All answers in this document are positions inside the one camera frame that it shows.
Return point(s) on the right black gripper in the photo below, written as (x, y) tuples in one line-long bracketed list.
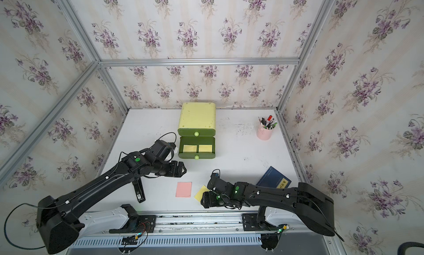
[(210, 203)]

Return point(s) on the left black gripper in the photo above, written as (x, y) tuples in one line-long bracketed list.
[(173, 172)]

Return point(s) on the yellow sticky note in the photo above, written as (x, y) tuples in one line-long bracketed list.
[(199, 194), (205, 148), (190, 148)]

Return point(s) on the large pink sticky note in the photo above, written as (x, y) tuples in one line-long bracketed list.
[(184, 189)]

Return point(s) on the green drawer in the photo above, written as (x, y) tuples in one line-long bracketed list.
[(197, 148), (197, 132)]

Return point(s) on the green top drawer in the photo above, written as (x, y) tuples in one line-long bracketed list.
[(197, 132)]

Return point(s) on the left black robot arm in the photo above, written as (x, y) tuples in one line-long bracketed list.
[(62, 221)]

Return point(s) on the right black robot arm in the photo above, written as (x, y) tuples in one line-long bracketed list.
[(311, 206)]

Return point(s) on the yellow-green drawer cabinet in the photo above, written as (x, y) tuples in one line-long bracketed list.
[(198, 115)]

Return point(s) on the black handheld device on table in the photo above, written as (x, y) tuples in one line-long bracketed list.
[(139, 190)]

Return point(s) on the dark blue notebook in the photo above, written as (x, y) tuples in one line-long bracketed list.
[(274, 179)]

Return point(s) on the pink pen holder cup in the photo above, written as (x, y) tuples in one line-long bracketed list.
[(264, 133)]

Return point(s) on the pens in cup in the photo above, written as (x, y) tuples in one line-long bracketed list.
[(268, 123)]

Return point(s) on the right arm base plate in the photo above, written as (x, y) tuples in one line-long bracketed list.
[(256, 222)]

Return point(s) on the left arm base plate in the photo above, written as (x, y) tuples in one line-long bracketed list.
[(137, 225)]

